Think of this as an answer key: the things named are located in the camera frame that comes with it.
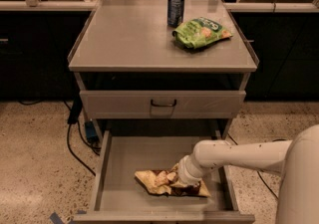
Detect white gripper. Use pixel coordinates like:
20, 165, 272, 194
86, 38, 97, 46
169, 154, 203, 188

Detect brown chip bag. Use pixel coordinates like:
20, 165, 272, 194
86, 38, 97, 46
135, 169, 210, 197

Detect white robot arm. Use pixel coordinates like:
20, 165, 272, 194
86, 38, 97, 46
177, 125, 319, 224

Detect open grey middle drawer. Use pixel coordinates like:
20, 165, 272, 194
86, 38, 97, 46
74, 132, 255, 224

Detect closed grey top drawer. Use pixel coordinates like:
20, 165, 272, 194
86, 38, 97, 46
80, 91, 245, 119

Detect grey drawer cabinet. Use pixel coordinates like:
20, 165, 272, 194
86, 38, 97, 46
69, 0, 258, 137

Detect green chip bag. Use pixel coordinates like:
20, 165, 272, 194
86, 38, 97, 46
172, 17, 232, 49

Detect blue power adapter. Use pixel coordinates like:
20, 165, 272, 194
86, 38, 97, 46
84, 121, 99, 143

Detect blue floor tape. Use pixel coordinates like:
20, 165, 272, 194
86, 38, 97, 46
49, 211, 88, 224

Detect blue soda can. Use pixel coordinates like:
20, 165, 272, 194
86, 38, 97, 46
167, 0, 184, 27

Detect dark lab bench left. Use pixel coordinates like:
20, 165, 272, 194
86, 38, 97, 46
0, 8, 91, 101

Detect black drawer handle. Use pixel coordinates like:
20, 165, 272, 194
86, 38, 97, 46
151, 99, 177, 108

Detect black power cable left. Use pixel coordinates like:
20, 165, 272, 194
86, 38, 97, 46
17, 98, 102, 177

